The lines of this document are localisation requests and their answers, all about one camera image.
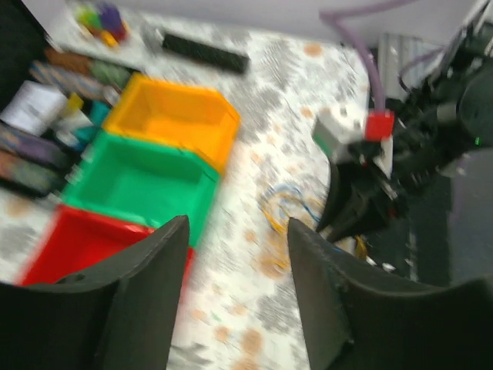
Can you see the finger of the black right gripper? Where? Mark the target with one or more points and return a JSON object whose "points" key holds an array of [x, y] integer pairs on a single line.
{"points": [[346, 202], [367, 211]]}

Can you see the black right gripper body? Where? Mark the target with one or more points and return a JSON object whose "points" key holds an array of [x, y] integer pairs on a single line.
{"points": [[441, 121]]}

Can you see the red plastic bin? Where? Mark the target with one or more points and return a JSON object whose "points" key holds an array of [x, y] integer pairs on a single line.
{"points": [[77, 240]]}

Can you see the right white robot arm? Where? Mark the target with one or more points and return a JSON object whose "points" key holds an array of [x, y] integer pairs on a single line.
{"points": [[470, 49]]}

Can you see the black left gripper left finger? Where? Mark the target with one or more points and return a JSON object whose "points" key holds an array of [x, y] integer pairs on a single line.
{"points": [[117, 314]]}

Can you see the yellow plastic bin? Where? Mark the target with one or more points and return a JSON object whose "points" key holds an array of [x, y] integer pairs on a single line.
{"points": [[187, 117]]}

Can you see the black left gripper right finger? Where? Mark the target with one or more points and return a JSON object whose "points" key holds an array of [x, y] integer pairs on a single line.
{"points": [[357, 316]]}

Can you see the black microphone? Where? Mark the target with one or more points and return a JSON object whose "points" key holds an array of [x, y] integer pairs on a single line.
{"points": [[159, 40]]}

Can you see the right green plastic bin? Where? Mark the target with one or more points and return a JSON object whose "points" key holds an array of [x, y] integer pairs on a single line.
{"points": [[144, 183]]}

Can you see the black poker chip case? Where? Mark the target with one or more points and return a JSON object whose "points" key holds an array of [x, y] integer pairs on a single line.
{"points": [[53, 102]]}

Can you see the colourful toy block car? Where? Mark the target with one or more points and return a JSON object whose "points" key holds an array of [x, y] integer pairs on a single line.
{"points": [[103, 22]]}

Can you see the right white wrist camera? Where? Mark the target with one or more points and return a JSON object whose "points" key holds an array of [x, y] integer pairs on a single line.
{"points": [[343, 124]]}

